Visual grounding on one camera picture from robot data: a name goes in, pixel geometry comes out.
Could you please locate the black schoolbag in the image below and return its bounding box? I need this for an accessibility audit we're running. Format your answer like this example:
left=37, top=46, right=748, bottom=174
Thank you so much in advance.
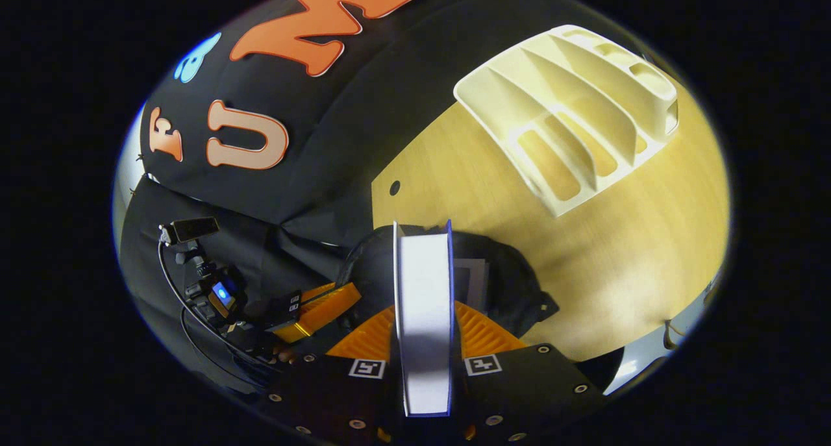
left=336, top=223, right=560, bottom=344

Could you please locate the cream plastic bookshelf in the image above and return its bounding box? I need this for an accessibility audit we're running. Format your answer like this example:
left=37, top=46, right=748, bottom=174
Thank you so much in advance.
left=453, top=24, right=680, bottom=218

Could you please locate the blue cover book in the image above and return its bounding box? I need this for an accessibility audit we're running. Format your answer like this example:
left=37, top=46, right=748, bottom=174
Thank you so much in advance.
left=392, top=219, right=456, bottom=419

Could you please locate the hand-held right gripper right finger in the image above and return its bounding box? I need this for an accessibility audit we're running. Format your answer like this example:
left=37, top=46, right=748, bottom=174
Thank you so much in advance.
left=453, top=300, right=610, bottom=445

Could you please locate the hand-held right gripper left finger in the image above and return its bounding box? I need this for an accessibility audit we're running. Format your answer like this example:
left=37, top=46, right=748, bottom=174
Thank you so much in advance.
left=256, top=303, right=404, bottom=445

